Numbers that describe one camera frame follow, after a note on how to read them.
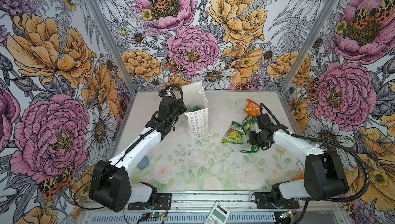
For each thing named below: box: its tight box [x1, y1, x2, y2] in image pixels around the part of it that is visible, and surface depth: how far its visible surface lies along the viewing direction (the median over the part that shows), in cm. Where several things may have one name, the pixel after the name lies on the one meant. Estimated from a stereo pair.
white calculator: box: [204, 201, 231, 224], surface depth 71 cm
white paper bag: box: [182, 76, 209, 140], surface depth 89 cm
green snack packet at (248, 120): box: [241, 115, 257, 131], surface depth 101 cm
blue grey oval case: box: [136, 155, 149, 170], surface depth 85 cm
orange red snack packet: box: [243, 98, 261, 118], surface depth 107 cm
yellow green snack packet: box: [221, 120, 246, 145], surface depth 96 cm
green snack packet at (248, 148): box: [239, 142, 261, 154], surface depth 85 cm
